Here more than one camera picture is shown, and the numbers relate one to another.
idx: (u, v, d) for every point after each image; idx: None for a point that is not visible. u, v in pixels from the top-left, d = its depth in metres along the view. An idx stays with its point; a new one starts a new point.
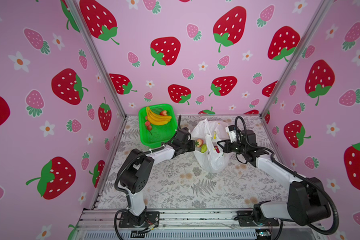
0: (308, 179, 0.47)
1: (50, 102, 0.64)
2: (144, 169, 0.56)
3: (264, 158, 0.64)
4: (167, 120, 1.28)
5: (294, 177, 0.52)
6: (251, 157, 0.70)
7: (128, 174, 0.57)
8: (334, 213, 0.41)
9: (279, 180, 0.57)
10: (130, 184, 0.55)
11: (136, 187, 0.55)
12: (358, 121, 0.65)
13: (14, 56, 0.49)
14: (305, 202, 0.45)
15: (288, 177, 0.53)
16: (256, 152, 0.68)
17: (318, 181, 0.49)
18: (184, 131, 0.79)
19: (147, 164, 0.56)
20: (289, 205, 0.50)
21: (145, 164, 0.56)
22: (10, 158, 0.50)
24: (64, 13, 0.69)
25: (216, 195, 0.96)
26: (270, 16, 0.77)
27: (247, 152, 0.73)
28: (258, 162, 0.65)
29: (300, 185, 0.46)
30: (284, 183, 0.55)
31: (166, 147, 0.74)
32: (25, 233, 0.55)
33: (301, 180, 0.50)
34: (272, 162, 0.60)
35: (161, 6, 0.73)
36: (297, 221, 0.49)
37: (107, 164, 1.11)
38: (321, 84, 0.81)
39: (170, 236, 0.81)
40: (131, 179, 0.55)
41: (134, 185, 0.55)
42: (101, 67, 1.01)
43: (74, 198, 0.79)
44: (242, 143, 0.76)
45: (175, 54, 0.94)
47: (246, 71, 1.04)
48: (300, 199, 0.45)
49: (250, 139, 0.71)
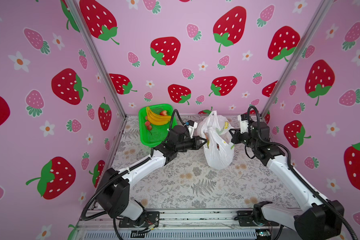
0: (330, 204, 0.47)
1: (50, 102, 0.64)
2: (118, 195, 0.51)
3: (280, 162, 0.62)
4: (167, 120, 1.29)
5: (314, 198, 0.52)
6: (263, 155, 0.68)
7: (104, 197, 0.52)
8: None
9: (294, 192, 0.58)
10: (106, 208, 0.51)
11: (112, 212, 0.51)
12: (358, 121, 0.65)
13: (14, 56, 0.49)
14: (320, 227, 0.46)
15: (307, 197, 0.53)
16: (270, 150, 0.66)
17: (339, 204, 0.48)
18: (177, 133, 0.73)
19: (121, 190, 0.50)
20: (298, 221, 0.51)
21: (119, 190, 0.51)
22: (10, 158, 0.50)
24: (64, 13, 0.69)
25: (216, 195, 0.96)
26: (270, 15, 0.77)
27: (258, 148, 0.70)
28: (271, 163, 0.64)
29: (320, 210, 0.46)
30: (298, 197, 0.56)
31: (155, 156, 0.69)
32: (25, 233, 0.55)
33: (321, 203, 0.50)
34: (289, 170, 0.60)
35: (161, 6, 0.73)
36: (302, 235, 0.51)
37: (107, 164, 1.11)
38: (321, 84, 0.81)
39: (170, 236, 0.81)
40: (106, 203, 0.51)
41: (109, 210, 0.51)
42: (101, 67, 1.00)
43: (74, 198, 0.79)
44: (253, 137, 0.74)
45: (175, 54, 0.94)
47: (246, 71, 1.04)
48: (317, 223, 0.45)
49: (262, 133, 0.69)
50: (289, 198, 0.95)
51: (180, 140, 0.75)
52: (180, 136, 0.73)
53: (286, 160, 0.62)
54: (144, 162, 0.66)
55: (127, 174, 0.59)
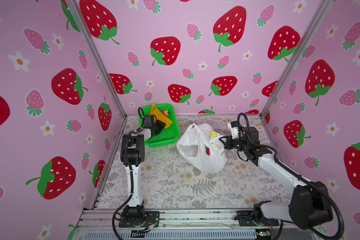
0: (312, 183, 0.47)
1: (50, 102, 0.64)
2: (140, 144, 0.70)
3: (267, 157, 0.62)
4: (167, 125, 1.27)
5: (298, 181, 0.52)
6: (253, 156, 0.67)
7: (130, 153, 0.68)
8: (339, 218, 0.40)
9: (282, 181, 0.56)
10: (135, 158, 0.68)
11: (141, 158, 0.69)
12: (359, 121, 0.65)
13: (14, 56, 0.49)
14: (309, 207, 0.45)
15: (292, 181, 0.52)
16: (259, 151, 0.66)
17: (323, 185, 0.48)
18: (149, 115, 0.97)
19: (141, 139, 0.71)
20: (291, 209, 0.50)
21: (140, 140, 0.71)
22: (9, 158, 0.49)
24: (64, 13, 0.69)
25: (216, 195, 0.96)
26: (270, 15, 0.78)
27: (249, 150, 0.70)
28: (260, 161, 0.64)
29: (304, 190, 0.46)
30: (287, 185, 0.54)
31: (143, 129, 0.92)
32: (25, 232, 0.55)
33: (305, 184, 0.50)
34: (276, 163, 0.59)
35: (161, 6, 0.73)
36: (299, 224, 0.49)
37: (107, 164, 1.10)
38: (321, 84, 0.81)
39: (170, 236, 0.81)
40: (134, 154, 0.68)
41: (139, 158, 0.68)
42: (101, 67, 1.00)
43: (74, 197, 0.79)
44: (244, 141, 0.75)
45: (175, 54, 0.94)
47: (246, 71, 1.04)
48: (305, 204, 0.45)
49: (252, 137, 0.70)
50: (289, 198, 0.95)
51: (152, 120, 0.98)
52: (152, 117, 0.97)
53: (273, 156, 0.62)
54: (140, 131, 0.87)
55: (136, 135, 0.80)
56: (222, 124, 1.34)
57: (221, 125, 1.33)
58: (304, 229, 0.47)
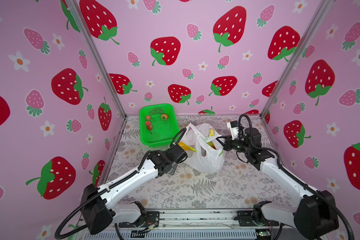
0: (318, 192, 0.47)
1: (50, 102, 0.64)
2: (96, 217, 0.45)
3: (270, 163, 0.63)
4: None
5: (304, 190, 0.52)
6: (255, 160, 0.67)
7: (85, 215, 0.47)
8: (347, 229, 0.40)
9: (287, 189, 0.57)
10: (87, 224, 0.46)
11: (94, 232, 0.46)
12: (359, 121, 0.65)
13: (14, 56, 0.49)
14: (316, 218, 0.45)
15: (298, 190, 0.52)
16: (261, 154, 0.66)
17: (329, 194, 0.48)
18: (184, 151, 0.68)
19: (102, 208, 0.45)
20: (297, 218, 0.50)
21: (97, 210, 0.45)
22: (10, 158, 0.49)
24: (64, 13, 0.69)
25: (216, 195, 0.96)
26: (270, 15, 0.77)
27: (251, 153, 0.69)
28: (263, 166, 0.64)
29: (311, 200, 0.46)
30: (293, 195, 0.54)
31: (144, 169, 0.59)
32: (25, 232, 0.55)
33: (312, 193, 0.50)
34: (279, 169, 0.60)
35: (160, 6, 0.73)
36: (305, 233, 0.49)
37: (107, 164, 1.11)
38: (321, 84, 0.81)
39: (170, 236, 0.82)
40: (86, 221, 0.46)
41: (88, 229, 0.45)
42: (101, 67, 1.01)
43: (74, 198, 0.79)
44: (245, 143, 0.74)
45: (175, 54, 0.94)
47: (246, 71, 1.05)
48: (311, 214, 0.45)
49: (254, 140, 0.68)
50: (289, 198, 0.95)
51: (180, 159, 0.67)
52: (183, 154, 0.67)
53: (276, 161, 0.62)
54: (130, 176, 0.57)
55: (106, 193, 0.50)
56: (222, 124, 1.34)
57: (221, 125, 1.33)
58: (310, 238, 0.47)
